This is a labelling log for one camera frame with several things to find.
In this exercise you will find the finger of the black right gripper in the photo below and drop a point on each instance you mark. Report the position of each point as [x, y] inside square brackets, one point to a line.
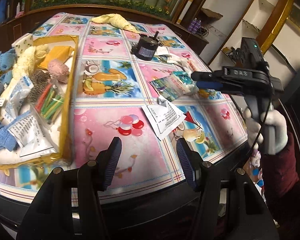
[209, 85]
[207, 76]

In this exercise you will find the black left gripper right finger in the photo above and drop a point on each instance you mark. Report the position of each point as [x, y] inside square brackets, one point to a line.
[227, 209]

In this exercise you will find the landscape print white pouch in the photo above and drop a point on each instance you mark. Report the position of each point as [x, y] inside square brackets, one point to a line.
[167, 87]

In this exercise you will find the white paper packet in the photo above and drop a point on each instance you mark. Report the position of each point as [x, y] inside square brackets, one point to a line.
[163, 116]

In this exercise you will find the white printed desiccant packet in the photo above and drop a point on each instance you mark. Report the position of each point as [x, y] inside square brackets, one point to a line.
[30, 136]

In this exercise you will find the yellow green sticks bag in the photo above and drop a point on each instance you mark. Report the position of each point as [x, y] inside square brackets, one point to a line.
[49, 106]

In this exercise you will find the brown yarn skein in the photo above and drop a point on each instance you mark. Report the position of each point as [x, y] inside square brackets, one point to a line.
[40, 80]

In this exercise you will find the pink fluffy ball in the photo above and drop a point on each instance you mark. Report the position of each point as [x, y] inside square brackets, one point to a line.
[58, 70]

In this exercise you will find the yellow fluffy towel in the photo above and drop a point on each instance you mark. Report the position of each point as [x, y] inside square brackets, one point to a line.
[25, 65]

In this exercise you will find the lemon print tissue pack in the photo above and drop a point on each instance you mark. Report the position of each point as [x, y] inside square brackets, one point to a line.
[22, 43]

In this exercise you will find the teal cartoon tissue pack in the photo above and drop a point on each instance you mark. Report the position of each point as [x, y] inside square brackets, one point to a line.
[185, 83]

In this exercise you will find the white plastic mailer bag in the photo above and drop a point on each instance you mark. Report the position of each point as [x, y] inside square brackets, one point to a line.
[185, 64]

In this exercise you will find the white blue desiccant packet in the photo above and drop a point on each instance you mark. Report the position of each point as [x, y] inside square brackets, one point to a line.
[14, 105]

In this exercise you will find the blue fluffy cloth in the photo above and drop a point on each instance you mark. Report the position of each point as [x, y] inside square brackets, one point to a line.
[7, 59]

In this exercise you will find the dark red sleeve forearm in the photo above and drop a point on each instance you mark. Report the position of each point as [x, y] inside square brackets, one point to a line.
[282, 186]

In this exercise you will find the white gloved right hand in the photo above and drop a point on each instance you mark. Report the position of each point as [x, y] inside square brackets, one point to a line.
[272, 137]

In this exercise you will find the purple bottles on shelf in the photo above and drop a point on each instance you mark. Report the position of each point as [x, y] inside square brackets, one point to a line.
[194, 26]

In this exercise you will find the yellow taped foam box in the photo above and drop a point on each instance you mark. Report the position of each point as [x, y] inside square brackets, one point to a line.
[58, 133]

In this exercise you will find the black electric motor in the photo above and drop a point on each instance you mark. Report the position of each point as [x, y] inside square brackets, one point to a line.
[146, 47]

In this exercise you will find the floral patterned tablecloth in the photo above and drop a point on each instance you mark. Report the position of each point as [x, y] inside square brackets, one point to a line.
[112, 87]

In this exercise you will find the yellow towel at table back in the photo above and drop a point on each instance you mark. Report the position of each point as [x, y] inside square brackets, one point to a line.
[115, 20]

